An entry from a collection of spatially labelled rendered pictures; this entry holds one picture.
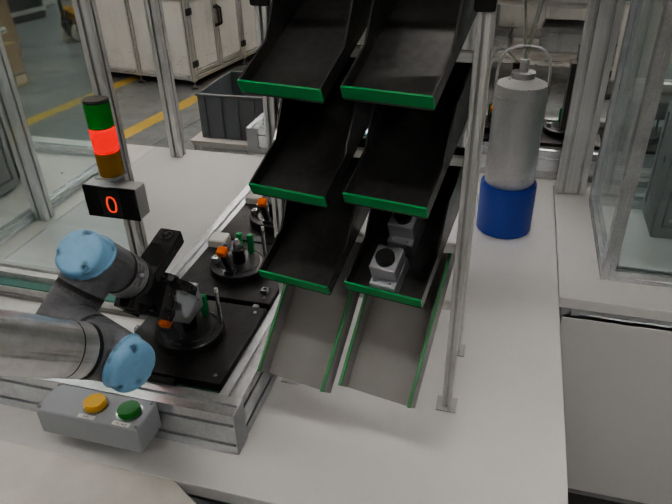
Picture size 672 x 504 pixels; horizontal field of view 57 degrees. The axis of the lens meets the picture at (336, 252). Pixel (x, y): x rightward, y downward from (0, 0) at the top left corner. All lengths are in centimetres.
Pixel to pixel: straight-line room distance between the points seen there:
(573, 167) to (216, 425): 141
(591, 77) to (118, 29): 535
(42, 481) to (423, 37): 99
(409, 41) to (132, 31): 575
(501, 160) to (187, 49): 479
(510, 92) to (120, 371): 120
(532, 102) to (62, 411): 128
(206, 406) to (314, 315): 25
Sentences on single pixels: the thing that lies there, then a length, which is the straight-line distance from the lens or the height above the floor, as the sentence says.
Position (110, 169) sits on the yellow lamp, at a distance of 132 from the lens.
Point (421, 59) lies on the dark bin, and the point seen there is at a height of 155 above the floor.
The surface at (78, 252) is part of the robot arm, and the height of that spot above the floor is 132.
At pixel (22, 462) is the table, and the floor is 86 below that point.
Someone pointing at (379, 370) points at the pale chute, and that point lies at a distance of 112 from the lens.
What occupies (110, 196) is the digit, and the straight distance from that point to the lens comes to 135.
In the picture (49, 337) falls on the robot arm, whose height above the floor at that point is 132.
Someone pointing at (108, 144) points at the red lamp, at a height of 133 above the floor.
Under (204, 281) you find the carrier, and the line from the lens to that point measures 147.
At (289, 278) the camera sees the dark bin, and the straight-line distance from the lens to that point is 102.
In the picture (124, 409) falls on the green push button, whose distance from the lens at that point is 119.
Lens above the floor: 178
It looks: 32 degrees down
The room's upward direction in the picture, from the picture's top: 2 degrees counter-clockwise
